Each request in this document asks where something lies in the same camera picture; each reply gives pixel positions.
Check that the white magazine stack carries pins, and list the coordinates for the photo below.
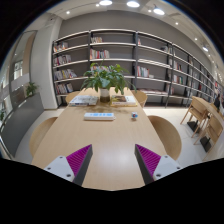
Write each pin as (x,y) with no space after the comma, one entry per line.
(83,100)

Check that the light wooden side table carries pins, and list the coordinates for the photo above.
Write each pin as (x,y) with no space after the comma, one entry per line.
(208,105)

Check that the small white and blue charger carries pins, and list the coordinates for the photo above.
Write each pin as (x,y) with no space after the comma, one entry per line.
(134,115)

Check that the light wooden curved chair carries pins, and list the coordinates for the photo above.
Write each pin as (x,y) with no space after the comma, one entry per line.
(41,133)
(141,97)
(71,96)
(166,133)

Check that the person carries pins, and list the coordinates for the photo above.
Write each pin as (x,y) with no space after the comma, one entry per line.
(219,101)

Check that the grey shelf unit with books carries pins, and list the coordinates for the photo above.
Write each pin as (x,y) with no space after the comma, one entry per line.
(110,45)

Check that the white power strip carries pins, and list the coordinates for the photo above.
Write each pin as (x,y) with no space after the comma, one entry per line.
(99,116)

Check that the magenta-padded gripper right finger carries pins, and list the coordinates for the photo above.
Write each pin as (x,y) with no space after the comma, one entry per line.
(165,166)

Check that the round ceiling lights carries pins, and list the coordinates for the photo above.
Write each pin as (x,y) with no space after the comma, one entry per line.
(133,4)

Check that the green potted plant, white pot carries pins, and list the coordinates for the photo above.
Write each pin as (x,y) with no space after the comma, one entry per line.
(104,93)

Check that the yellow book stack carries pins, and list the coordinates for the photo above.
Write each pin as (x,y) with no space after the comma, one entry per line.
(124,100)

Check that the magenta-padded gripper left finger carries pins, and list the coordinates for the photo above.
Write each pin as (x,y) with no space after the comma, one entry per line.
(60,167)

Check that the small green floor plant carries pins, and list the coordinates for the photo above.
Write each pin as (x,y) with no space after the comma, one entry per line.
(31,89)

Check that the wooden slat-back chair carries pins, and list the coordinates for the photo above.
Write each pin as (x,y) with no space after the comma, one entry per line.
(213,128)
(196,110)

